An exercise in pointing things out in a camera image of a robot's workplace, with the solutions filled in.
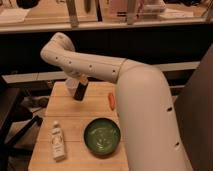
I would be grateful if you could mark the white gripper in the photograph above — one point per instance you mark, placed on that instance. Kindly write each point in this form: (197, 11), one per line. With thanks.
(82, 78)

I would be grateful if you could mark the black rectangular eraser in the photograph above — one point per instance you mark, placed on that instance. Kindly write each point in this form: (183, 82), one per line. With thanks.
(80, 92)

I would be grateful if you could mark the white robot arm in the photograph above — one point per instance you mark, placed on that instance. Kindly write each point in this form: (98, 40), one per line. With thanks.
(143, 101)

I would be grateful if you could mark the white ceramic cup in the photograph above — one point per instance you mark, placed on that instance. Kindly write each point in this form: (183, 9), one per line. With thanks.
(71, 85)

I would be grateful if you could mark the wooden table board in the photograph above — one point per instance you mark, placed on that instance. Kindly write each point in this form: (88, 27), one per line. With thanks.
(73, 116)

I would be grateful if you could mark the orange carrot toy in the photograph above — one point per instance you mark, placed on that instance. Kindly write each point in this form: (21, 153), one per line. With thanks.
(111, 100)

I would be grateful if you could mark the green bowl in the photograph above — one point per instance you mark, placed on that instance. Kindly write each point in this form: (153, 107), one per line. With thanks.
(102, 136)

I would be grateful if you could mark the white squeeze bottle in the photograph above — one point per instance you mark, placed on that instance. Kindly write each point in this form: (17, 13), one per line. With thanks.
(57, 141)

